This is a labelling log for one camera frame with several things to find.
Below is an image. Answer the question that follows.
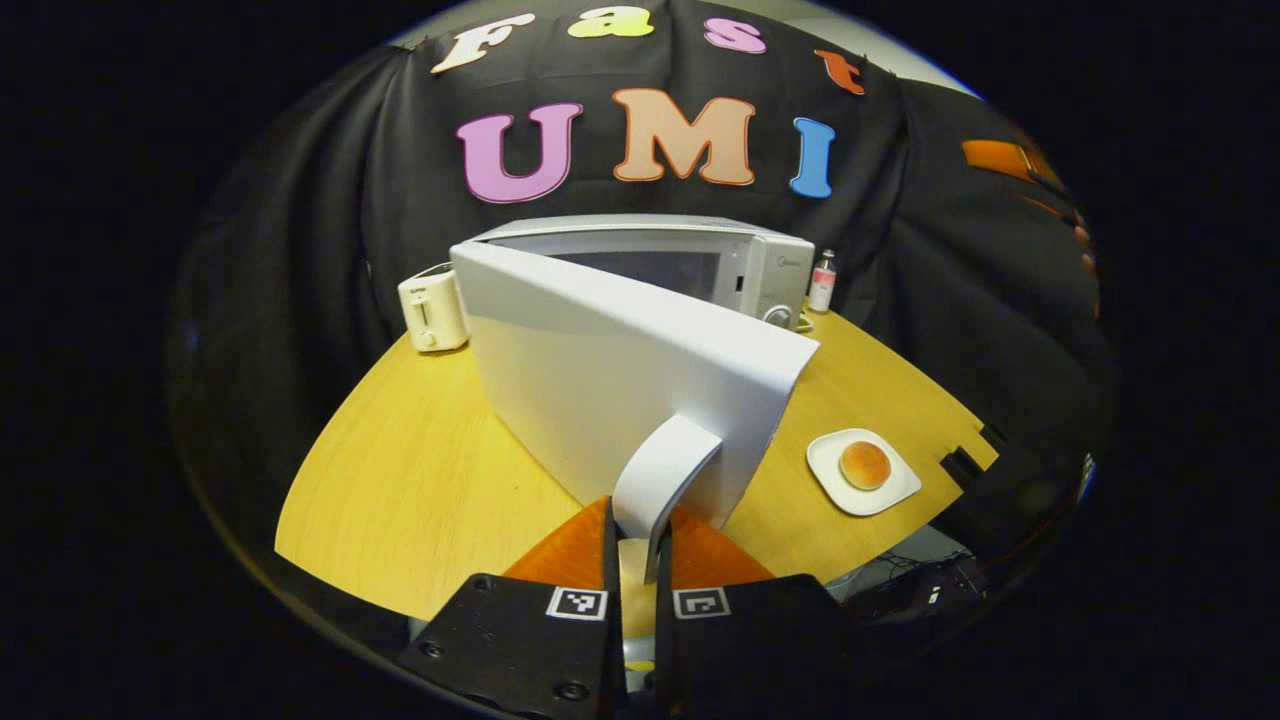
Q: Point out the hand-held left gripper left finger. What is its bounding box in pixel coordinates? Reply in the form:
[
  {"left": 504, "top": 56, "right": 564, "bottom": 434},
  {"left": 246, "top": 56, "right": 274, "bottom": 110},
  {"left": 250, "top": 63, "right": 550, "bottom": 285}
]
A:
[{"left": 398, "top": 497, "right": 627, "bottom": 720}]

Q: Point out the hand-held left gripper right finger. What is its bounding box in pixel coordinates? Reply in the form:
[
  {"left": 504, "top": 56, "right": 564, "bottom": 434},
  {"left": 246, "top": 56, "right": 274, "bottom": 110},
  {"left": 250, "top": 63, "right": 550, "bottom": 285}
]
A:
[{"left": 653, "top": 505, "right": 881, "bottom": 720}]

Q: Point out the round bread bun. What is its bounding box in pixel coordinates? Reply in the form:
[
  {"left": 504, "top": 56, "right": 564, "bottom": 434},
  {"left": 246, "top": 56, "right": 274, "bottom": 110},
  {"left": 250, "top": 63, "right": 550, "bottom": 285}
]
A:
[{"left": 839, "top": 441, "right": 893, "bottom": 492}]

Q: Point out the small clear bottle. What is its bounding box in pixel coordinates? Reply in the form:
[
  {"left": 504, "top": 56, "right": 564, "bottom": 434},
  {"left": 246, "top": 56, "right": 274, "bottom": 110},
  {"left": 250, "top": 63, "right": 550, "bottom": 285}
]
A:
[{"left": 808, "top": 249, "right": 837, "bottom": 314}]

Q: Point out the white square plate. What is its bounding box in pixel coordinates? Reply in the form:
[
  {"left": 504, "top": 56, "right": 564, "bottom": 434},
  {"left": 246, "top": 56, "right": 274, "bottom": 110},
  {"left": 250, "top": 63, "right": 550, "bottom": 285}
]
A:
[{"left": 806, "top": 428, "right": 923, "bottom": 518}]

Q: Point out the white toaster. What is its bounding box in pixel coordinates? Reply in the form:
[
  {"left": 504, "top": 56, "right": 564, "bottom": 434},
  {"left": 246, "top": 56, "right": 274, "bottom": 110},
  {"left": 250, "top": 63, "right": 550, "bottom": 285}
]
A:
[{"left": 398, "top": 262, "right": 471, "bottom": 353}]

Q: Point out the black backdrop cloth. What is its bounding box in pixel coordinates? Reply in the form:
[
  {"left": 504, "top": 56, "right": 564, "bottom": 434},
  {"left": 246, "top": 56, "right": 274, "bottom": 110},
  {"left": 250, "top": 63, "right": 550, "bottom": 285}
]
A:
[{"left": 165, "top": 0, "right": 1121, "bottom": 641}]

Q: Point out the black cable bundle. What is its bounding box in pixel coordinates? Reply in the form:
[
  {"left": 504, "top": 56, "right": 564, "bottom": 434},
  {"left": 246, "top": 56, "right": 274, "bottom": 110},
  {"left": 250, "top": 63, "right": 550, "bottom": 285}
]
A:
[{"left": 830, "top": 548, "right": 986, "bottom": 623}]

